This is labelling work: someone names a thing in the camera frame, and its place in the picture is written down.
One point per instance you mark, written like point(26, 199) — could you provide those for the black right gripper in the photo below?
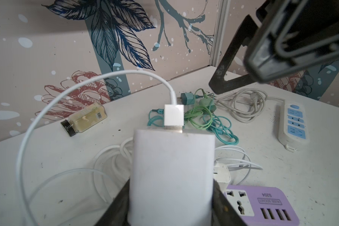
point(299, 36)

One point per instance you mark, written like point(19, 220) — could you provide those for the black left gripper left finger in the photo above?
point(117, 212)

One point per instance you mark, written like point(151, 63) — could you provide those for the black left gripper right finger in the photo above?
point(222, 213)

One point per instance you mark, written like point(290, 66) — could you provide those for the purple power strip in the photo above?
point(261, 206)

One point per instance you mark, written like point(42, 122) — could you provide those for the white charger plug adapter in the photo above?
point(171, 181)

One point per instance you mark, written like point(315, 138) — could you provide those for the white blue small device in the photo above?
point(293, 126)

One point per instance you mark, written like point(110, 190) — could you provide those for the white labelled adapter with cable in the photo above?
point(235, 158)

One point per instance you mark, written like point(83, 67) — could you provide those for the teal charger dark band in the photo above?
point(187, 98)

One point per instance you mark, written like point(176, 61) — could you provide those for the aluminium frame post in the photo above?
point(222, 16)

